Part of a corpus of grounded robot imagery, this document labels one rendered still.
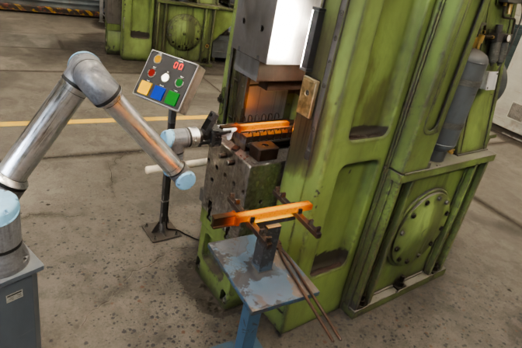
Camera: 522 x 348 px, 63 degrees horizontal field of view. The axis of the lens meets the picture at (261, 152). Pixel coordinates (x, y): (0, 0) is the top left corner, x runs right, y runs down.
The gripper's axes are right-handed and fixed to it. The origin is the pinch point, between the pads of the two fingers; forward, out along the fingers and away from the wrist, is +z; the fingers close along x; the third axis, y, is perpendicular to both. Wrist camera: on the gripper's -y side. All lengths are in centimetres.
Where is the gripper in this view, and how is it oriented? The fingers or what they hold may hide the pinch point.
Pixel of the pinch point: (234, 127)
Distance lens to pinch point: 210.9
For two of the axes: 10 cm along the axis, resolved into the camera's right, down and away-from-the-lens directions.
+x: 5.7, 4.4, -7.0
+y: -1.5, 8.9, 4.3
